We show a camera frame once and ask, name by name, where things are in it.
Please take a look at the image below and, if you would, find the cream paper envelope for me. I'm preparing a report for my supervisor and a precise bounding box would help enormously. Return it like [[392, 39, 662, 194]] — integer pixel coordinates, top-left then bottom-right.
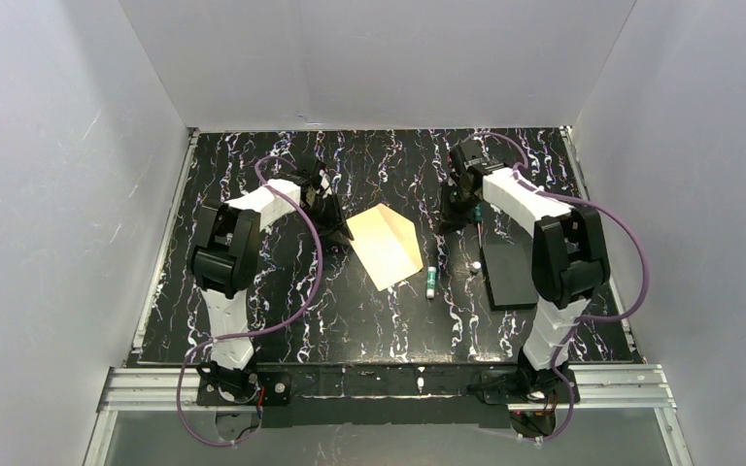
[[347, 204, 424, 291]]

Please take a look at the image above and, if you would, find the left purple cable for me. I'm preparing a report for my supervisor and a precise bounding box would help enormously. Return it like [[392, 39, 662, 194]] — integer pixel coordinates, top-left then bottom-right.
[[175, 155, 324, 449]]

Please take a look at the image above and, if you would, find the green white glue stick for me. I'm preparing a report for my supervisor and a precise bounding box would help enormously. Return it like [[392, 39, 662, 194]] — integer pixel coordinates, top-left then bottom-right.
[[425, 266, 437, 300]]

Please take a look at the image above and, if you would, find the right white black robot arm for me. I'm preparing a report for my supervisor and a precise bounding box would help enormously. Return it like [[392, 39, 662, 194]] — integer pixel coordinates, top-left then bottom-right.
[[437, 141, 610, 371]]

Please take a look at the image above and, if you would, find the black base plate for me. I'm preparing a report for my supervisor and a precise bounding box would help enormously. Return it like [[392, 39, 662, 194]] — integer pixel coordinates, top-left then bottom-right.
[[191, 363, 581, 429]]

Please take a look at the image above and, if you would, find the black rectangular block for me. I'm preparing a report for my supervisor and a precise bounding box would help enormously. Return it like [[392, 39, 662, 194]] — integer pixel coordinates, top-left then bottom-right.
[[481, 243, 539, 312]]

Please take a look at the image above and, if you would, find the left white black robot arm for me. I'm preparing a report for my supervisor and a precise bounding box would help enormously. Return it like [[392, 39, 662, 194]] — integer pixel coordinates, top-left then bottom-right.
[[186, 156, 353, 371]]

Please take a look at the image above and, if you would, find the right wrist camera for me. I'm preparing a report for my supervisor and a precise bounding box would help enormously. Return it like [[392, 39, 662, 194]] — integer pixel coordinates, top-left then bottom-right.
[[448, 140, 485, 179]]

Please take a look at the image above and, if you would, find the green handled screwdriver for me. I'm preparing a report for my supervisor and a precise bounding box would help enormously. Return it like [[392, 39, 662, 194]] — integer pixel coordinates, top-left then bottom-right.
[[473, 205, 484, 249]]

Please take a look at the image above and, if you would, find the aluminium frame rail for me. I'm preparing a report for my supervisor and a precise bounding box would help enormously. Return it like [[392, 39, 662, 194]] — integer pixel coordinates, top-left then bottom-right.
[[86, 129, 691, 465]]

